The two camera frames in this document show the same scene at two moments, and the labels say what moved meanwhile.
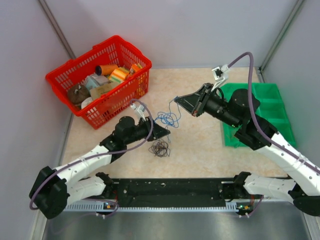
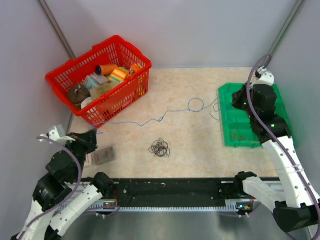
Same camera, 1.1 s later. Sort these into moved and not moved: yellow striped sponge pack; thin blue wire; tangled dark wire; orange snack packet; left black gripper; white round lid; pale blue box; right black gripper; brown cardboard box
Moved: thin blue wire; right black gripper; left black gripper
Not moved: orange snack packet; tangled dark wire; pale blue box; yellow striped sponge pack; white round lid; brown cardboard box
